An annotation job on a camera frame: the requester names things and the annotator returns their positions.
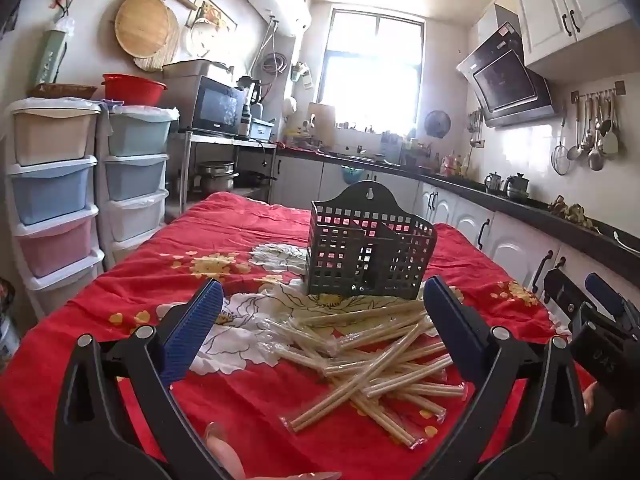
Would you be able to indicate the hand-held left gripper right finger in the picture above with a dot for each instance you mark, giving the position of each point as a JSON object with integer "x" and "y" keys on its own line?
{"x": 445, "y": 315}

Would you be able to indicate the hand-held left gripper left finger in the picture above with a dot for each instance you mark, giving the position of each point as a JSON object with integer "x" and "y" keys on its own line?
{"x": 197, "y": 325}

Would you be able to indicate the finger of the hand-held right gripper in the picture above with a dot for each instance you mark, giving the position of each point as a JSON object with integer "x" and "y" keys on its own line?
{"x": 562, "y": 290}
{"x": 605, "y": 292}

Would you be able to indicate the pile of bamboo chopsticks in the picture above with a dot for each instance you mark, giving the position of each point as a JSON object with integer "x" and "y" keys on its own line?
{"x": 360, "y": 380}

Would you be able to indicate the black perforated utensil holder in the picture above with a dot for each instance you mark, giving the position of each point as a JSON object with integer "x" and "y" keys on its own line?
{"x": 350, "y": 255}

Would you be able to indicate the row of hanging metal utensils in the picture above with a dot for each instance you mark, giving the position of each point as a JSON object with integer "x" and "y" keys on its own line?
{"x": 597, "y": 135}

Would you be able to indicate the person's right hand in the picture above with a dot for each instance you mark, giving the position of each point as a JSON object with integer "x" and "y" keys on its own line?
{"x": 622, "y": 420}

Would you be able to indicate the person's left hand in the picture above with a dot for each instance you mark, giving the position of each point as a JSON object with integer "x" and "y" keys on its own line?
{"x": 225, "y": 457}

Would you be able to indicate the red floral tablecloth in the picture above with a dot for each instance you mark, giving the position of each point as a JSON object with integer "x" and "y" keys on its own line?
{"x": 150, "y": 285}

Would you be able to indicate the pile of ginger roots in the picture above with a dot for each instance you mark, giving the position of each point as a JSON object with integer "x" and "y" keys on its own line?
{"x": 575, "y": 212}

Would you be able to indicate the large metal kettle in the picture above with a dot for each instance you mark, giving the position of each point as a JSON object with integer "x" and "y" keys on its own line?
{"x": 516, "y": 186}

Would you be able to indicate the small metal kettle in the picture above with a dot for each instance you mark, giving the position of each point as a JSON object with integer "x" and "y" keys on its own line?
{"x": 493, "y": 182}

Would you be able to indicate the stainless steel pot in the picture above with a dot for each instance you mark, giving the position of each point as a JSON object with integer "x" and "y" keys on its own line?
{"x": 217, "y": 177}

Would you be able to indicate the short pastel plastic drawer tower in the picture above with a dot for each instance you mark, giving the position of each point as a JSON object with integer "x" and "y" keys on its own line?
{"x": 135, "y": 180}

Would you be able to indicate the blue hanging basket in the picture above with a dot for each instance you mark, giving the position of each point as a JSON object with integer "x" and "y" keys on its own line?
{"x": 356, "y": 175}

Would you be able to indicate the metal kitchen rack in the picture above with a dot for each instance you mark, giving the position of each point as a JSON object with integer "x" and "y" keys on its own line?
{"x": 225, "y": 140}

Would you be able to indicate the small round fan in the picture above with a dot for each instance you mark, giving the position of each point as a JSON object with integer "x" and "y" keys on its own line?
{"x": 437, "y": 124}

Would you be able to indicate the tall pastel plastic drawer tower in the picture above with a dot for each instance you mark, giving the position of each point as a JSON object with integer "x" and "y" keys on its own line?
{"x": 50, "y": 190}

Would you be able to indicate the blue-grey plastic box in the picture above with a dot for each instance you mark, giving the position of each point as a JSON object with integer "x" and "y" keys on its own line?
{"x": 261, "y": 130}

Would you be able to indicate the black glass range hood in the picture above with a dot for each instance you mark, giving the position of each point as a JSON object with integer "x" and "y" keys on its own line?
{"x": 510, "y": 80}

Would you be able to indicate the black microwave oven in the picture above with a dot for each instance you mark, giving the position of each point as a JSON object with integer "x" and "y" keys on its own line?
{"x": 217, "y": 107}

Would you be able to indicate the black blender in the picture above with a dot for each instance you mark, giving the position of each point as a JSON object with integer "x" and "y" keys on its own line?
{"x": 247, "y": 105}

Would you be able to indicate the beige cutting board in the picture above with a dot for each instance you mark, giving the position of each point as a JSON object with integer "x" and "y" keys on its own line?
{"x": 321, "y": 122}

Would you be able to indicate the red plastic basin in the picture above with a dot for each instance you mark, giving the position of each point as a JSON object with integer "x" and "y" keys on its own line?
{"x": 132, "y": 91}

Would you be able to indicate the grey plastic storage box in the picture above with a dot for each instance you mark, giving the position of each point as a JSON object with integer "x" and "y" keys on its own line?
{"x": 192, "y": 69}

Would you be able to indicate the kitchen window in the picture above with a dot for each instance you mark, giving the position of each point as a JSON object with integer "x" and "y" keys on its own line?
{"x": 370, "y": 70}

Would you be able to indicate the brown wicker basket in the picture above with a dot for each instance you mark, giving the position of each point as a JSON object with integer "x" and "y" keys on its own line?
{"x": 62, "y": 91}

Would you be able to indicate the white hanging colander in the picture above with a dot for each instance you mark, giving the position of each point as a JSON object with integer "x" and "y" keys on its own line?
{"x": 205, "y": 37}

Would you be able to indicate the round bamboo tray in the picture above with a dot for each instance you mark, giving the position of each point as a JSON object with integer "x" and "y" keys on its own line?
{"x": 145, "y": 25}

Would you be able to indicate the green hanging bag holder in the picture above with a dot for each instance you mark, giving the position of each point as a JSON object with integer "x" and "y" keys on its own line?
{"x": 50, "y": 57}

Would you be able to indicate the white wall cabinet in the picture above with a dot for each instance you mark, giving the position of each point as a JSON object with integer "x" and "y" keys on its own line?
{"x": 560, "y": 5}

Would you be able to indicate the wall picture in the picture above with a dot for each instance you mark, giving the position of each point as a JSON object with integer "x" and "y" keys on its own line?
{"x": 217, "y": 10}

